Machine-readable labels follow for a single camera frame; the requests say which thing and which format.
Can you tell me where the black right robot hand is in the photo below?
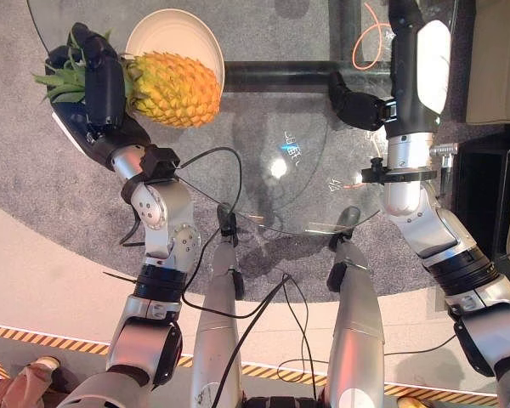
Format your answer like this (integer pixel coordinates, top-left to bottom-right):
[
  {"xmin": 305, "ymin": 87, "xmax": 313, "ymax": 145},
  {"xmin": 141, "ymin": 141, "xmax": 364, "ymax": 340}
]
[{"xmin": 327, "ymin": 0, "xmax": 453, "ymax": 140}]

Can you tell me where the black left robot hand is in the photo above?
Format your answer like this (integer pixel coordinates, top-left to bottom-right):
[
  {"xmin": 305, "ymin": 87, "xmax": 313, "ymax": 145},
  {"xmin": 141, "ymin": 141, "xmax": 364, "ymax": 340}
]
[{"xmin": 44, "ymin": 22, "xmax": 153, "ymax": 172}]

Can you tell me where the yellow pineapple with green crown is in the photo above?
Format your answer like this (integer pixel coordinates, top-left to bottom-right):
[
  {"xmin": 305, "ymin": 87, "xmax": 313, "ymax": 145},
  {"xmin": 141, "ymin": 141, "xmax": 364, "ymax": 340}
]
[{"xmin": 32, "ymin": 28, "xmax": 224, "ymax": 130}]

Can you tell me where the white round plate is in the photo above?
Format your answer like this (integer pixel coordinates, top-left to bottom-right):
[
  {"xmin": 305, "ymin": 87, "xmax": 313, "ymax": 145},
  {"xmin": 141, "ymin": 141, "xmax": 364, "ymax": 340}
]
[{"xmin": 124, "ymin": 8, "xmax": 226, "ymax": 91}]

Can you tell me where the silver metal fitting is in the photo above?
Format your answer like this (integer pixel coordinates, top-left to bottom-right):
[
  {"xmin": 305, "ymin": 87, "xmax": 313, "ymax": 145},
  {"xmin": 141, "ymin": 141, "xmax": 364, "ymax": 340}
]
[{"xmin": 431, "ymin": 142, "xmax": 461, "ymax": 167}]

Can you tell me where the beige sofa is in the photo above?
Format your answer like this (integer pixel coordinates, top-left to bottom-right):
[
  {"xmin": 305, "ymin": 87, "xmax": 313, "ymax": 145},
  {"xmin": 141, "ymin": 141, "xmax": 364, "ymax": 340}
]
[{"xmin": 464, "ymin": 0, "xmax": 510, "ymax": 126}]

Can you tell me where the grey round rug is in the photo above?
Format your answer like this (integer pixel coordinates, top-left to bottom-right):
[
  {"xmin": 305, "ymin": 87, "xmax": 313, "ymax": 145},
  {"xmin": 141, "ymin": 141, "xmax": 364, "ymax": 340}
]
[{"xmin": 0, "ymin": 0, "xmax": 467, "ymax": 305}]

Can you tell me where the black cabinet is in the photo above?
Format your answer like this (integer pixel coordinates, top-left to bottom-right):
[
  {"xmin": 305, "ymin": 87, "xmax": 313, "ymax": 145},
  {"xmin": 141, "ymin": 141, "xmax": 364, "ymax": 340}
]
[{"xmin": 452, "ymin": 127, "xmax": 510, "ymax": 267}]

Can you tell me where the silver right robot leg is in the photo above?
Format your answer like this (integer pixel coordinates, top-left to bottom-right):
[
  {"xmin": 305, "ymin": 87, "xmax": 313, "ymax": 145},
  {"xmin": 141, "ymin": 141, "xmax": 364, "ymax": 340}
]
[{"xmin": 324, "ymin": 206, "xmax": 387, "ymax": 408}]

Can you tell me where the silver robot leg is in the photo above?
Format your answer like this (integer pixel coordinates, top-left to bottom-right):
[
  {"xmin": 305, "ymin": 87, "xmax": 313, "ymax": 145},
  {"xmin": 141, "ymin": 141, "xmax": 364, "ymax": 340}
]
[
  {"xmin": 192, "ymin": 202, "xmax": 247, "ymax": 408},
  {"xmin": 324, "ymin": 206, "xmax": 387, "ymax": 408}
]

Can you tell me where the silver left robot leg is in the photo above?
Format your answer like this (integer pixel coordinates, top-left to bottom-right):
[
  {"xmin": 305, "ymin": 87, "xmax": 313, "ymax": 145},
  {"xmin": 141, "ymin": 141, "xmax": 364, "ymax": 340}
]
[{"xmin": 192, "ymin": 202, "xmax": 247, "ymax": 408}]

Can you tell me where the person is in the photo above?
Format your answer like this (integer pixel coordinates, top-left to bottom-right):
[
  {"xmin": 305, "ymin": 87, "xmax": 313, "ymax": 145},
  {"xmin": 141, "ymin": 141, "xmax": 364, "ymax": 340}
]
[{"xmin": 0, "ymin": 355, "xmax": 71, "ymax": 408}]

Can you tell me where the yellow black hazard tape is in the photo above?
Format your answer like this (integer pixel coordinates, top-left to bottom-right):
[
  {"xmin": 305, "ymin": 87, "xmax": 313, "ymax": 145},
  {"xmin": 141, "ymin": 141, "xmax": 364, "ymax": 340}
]
[{"xmin": 0, "ymin": 322, "xmax": 501, "ymax": 408}]

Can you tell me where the orange cable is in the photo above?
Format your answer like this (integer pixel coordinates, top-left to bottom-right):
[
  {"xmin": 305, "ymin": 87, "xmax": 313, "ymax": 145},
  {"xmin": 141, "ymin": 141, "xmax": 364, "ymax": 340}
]
[{"xmin": 351, "ymin": 2, "xmax": 394, "ymax": 71}]

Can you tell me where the black table frame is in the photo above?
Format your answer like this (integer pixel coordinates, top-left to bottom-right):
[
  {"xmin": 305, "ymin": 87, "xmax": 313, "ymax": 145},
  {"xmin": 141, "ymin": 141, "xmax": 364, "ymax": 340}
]
[{"xmin": 224, "ymin": 0, "xmax": 393, "ymax": 93}]

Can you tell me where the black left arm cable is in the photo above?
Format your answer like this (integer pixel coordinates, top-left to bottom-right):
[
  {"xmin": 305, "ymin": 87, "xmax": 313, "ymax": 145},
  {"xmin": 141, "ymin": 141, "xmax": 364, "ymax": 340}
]
[{"xmin": 117, "ymin": 146, "xmax": 292, "ymax": 320}]

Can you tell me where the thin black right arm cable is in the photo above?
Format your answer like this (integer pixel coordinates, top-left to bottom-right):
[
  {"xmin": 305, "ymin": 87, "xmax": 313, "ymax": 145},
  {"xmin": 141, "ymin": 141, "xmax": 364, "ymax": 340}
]
[{"xmin": 384, "ymin": 333, "xmax": 458, "ymax": 357}]

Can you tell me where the thin black body cable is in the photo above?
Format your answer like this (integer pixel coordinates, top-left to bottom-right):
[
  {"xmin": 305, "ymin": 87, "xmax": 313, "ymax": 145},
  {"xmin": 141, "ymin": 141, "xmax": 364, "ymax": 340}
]
[{"xmin": 211, "ymin": 274, "xmax": 329, "ymax": 408}]

